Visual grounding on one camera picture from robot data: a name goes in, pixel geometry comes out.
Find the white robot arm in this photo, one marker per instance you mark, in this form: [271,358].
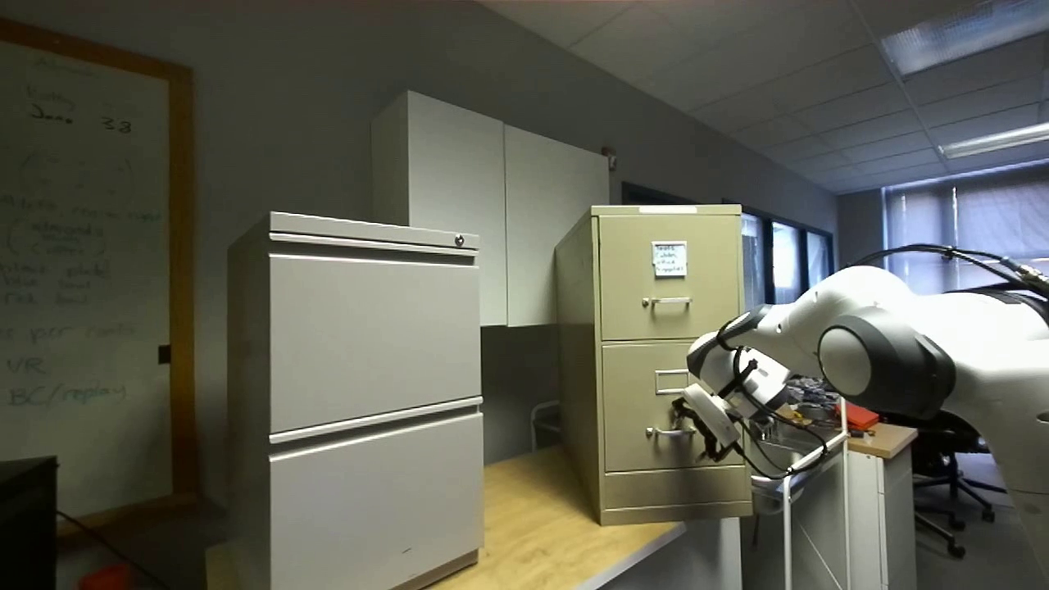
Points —
[940,339]

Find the large ceiling light panel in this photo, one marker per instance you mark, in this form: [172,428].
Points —
[961,34]

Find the cabinet lock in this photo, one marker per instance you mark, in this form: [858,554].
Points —
[461,240]

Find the grey cabinet panel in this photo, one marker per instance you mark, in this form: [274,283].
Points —
[677,560]

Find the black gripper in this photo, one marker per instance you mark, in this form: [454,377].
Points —
[740,431]

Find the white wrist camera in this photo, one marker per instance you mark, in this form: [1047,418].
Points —
[708,416]

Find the black office chair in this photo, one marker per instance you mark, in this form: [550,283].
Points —
[954,480]

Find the grey lateral file cabinet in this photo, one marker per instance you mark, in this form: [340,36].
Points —
[362,436]

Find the beige vertical file cabinet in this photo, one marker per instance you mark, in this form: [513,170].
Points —
[575,373]

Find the wood framed whiteboard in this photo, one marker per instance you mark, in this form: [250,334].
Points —
[85,283]

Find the dark window row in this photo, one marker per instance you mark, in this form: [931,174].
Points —
[787,260]

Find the beige drawer with paper label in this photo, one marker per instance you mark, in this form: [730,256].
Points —
[623,275]

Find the white wall cabinet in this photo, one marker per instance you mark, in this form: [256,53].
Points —
[492,208]

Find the white paper label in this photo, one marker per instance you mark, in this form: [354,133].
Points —
[670,256]

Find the narrow ceiling light panel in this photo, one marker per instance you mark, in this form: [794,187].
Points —
[996,139]

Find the red object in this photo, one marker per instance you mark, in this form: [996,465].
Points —
[862,418]

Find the window with blinds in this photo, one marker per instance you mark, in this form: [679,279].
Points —
[972,233]

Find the white table with wood top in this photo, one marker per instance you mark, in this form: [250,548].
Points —
[862,513]

